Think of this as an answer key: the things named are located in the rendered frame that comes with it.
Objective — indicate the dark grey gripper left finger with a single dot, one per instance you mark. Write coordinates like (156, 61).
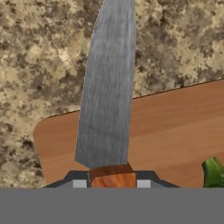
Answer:
(77, 178)

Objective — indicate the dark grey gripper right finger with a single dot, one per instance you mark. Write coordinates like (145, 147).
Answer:
(145, 178)

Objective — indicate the brown wooden cutting board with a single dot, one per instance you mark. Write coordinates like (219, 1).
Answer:
(172, 131)

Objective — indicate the green broccoli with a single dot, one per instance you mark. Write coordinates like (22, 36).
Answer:
(214, 173)

